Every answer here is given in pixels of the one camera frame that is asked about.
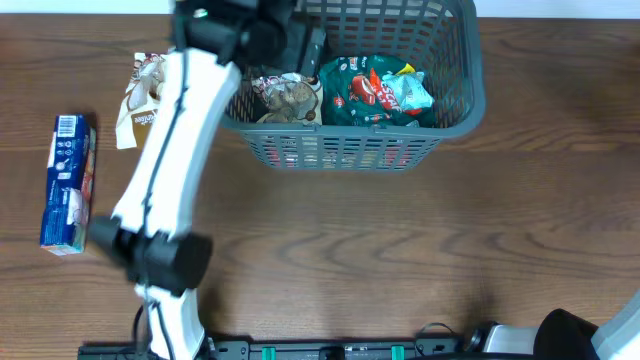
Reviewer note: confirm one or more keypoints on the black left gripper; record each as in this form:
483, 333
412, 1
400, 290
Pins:
297, 36

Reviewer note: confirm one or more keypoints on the beige cookie pouch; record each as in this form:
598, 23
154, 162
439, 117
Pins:
290, 98

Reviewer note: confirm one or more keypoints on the green Nescafe coffee bag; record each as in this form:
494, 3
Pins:
355, 95

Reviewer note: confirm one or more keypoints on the orange spaghetti packet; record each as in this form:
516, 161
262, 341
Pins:
340, 153

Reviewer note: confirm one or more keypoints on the small light teal sachet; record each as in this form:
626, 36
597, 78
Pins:
409, 91

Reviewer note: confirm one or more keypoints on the beige Pantree pouch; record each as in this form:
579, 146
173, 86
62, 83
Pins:
141, 101

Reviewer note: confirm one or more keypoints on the blue carton box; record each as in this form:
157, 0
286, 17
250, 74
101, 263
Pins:
69, 186

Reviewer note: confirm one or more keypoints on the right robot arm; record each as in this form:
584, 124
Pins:
562, 335

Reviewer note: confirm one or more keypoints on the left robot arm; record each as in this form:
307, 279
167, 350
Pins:
149, 233

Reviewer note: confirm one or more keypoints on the grey plastic basket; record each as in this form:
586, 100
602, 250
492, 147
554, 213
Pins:
438, 38

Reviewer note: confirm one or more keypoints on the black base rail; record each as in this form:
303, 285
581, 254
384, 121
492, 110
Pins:
420, 348

